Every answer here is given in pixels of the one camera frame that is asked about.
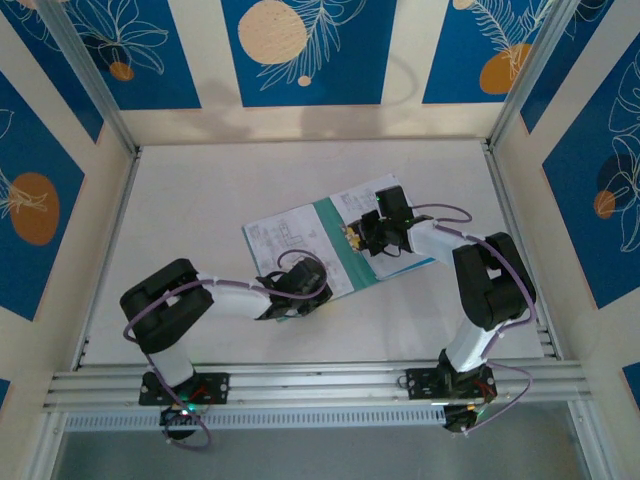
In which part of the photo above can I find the green paper folder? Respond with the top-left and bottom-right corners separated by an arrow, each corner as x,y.
241,196 -> 401,325

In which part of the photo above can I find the blue edged document sleeve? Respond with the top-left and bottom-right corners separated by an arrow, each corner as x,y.
372,252 -> 437,281

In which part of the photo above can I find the white printed paper sheet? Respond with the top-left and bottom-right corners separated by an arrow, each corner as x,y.
329,173 -> 416,236
244,204 -> 354,302

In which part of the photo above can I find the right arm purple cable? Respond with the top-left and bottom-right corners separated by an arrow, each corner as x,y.
412,202 -> 539,441

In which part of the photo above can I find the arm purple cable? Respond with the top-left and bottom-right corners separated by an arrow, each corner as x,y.
123,249 -> 335,449
412,202 -> 539,441

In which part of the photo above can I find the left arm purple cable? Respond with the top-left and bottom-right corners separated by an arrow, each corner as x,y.
123,249 -> 335,449

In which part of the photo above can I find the aluminium crossbar rail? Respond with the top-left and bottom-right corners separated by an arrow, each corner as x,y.
42,360 -> 595,415

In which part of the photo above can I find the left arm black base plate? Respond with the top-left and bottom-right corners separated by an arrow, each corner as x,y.
138,371 -> 232,407

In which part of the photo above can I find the grey slotted cable duct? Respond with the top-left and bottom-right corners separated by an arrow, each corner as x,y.
63,405 -> 447,433

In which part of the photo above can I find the aluminium side rail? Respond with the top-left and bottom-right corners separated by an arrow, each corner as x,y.
71,147 -> 145,372
481,141 -> 565,360

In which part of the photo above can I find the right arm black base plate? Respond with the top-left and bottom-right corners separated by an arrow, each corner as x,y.
405,366 -> 498,402

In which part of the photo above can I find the aluminium frame post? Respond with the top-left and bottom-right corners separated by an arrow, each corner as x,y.
487,0 -> 587,151
35,0 -> 142,155

